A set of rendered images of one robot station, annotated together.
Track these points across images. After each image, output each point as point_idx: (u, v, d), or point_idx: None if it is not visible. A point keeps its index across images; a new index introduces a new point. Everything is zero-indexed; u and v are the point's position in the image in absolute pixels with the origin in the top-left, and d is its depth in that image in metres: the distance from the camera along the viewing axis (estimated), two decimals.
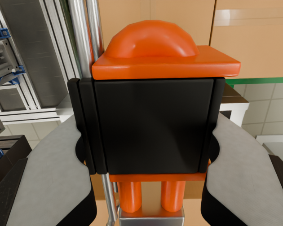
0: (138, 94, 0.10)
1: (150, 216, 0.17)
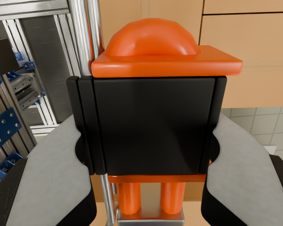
0: (139, 93, 0.09)
1: (149, 219, 0.16)
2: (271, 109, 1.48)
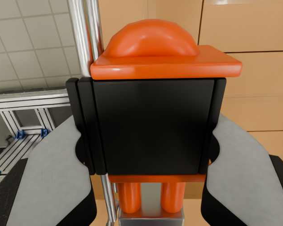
0: (138, 94, 0.09)
1: (150, 217, 0.17)
2: None
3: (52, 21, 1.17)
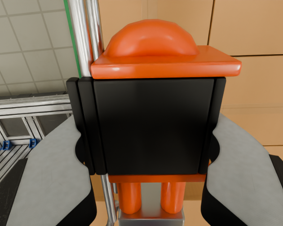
0: (138, 93, 0.09)
1: (150, 218, 0.16)
2: None
3: (41, 20, 1.06)
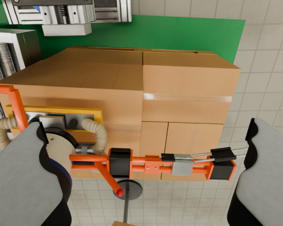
0: (230, 171, 0.62)
1: (192, 168, 0.63)
2: None
3: None
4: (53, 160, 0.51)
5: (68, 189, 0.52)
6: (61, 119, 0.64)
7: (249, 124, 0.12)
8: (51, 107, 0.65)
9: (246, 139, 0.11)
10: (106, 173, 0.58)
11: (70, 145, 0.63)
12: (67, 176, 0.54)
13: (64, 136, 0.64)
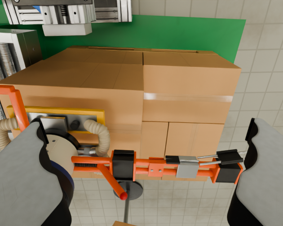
0: (236, 174, 0.60)
1: (197, 171, 0.61)
2: None
3: None
4: (55, 162, 0.50)
5: (70, 192, 0.51)
6: (63, 120, 0.62)
7: (249, 124, 0.12)
8: (53, 108, 0.64)
9: (246, 139, 0.11)
10: (109, 176, 0.56)
11: (72, 147, 0.62)
12: (69, 178, 0.52)
13: (66, 137, 0.62)
